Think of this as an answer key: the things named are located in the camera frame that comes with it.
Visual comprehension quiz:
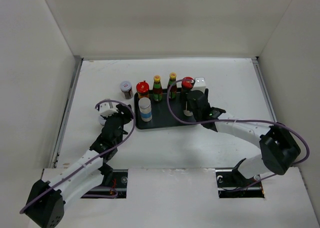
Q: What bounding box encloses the white lid dark jar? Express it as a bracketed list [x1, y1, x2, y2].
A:
[119, 81, 133, 99]

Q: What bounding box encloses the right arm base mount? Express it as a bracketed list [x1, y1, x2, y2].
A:
[215, 159, 265, 199]

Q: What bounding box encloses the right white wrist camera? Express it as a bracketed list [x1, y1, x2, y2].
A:
[192, 77, 207, 93]

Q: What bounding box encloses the red lid chili jar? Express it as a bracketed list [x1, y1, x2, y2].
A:
[136, 80, 150, 99]
[181, 77, 195, 93]

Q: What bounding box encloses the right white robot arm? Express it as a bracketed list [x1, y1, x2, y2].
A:
[185, 90, 301, 186]

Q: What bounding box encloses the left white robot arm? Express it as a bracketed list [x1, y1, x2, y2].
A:
[20, 101, 135, 228]

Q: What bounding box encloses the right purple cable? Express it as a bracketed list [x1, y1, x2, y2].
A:
[166, 79, 311, 192]

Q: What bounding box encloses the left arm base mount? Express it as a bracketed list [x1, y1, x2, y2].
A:
[80, 167, 129, 199]

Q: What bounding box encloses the yellow cap sauce bottle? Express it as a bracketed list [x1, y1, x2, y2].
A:
[167, 72, 177, 100]
[152, 75, 163, 102]

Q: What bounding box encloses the black plastic tray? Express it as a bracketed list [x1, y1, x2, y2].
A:
[134, 88, 196, 130]

